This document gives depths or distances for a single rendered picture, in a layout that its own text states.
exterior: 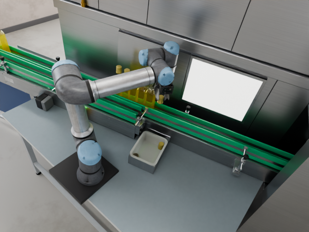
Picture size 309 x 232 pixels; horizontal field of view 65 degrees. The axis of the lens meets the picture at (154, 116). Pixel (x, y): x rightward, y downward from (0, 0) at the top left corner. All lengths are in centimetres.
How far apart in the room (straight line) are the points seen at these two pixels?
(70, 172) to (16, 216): 94
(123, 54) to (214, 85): 61
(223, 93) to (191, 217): 72
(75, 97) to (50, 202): 145
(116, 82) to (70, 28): 91
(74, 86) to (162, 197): 79
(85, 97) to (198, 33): 73
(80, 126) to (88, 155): 15
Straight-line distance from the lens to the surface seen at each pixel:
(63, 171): 149
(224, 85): 148
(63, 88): 100
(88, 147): 129
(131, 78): 101
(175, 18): 141
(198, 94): 155
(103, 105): 160
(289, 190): 146
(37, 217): 228
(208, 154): 162
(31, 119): 184
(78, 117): 123
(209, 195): 151
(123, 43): 158
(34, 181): 244
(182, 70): 149
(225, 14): 134
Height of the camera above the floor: 202
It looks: 45 degrees down
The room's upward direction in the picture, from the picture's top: 10 degrees clockwise
